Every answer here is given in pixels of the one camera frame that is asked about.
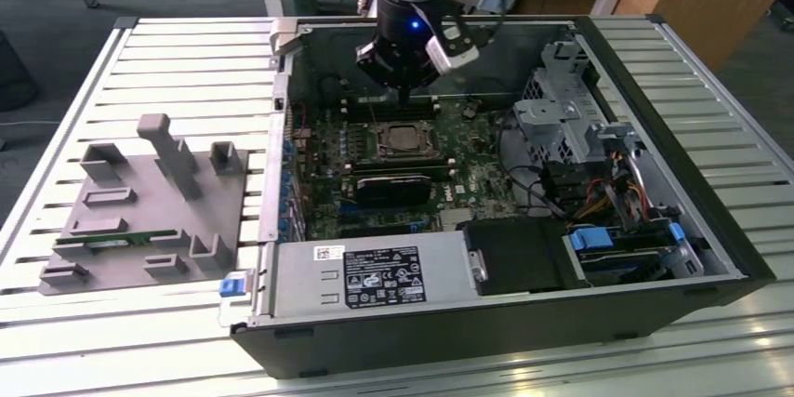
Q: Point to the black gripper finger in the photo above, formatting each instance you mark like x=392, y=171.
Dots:
x=404, y=96

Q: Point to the silver CPU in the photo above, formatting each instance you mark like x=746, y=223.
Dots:
x=403, y=136

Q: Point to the CPU socket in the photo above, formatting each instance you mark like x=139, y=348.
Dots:
x=375, y=155

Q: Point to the metal locking lever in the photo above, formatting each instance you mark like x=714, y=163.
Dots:
x=372, y=113

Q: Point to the round coin cell battery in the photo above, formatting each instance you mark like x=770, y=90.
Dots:
x=468, y=112

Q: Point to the black graphics card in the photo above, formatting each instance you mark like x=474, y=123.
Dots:
x=391, y=190

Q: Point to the green motherboard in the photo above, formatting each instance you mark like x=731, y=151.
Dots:
x=478, y=183

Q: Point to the metal drive cage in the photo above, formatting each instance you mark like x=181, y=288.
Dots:
x=560, y=111

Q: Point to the silver chipset heatsink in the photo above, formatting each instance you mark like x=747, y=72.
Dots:
x=452, y=218

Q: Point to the black plastic shroud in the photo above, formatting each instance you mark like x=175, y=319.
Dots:
x=520, y=253

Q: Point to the blue disk carrier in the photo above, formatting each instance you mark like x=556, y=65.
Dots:
x=588, y=239

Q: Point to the silver power supply unit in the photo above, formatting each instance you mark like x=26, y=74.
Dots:
x=297, y=285

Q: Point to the grey parts rack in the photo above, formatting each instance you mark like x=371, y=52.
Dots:
x=148, y=211

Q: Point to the blue plastic latch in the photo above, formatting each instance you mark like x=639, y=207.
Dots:
x=232, y=287

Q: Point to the green RAM stick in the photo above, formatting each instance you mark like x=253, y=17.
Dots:
x=143, y=235

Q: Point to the black PC case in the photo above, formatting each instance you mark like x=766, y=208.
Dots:
x=433, y=346

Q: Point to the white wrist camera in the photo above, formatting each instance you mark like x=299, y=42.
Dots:
x=455, y=50

